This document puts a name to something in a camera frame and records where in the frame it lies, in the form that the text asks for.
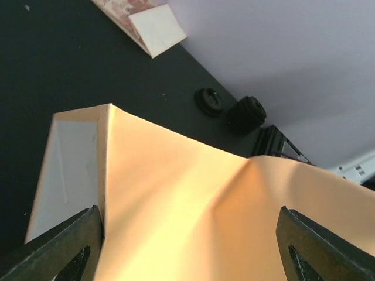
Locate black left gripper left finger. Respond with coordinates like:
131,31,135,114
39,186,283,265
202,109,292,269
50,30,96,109
1,205,103,280

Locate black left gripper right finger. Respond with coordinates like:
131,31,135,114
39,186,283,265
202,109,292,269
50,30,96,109
276,206,374,280

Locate brown paper takeout bag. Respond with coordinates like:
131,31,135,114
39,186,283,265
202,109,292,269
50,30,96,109
26,104,374,280

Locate black lid on table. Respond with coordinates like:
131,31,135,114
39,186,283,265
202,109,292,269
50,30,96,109
194,88,223,117
227,96,267,135

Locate printed paper bag orange handles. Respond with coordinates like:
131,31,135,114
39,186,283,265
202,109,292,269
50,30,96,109
93,0,187,58

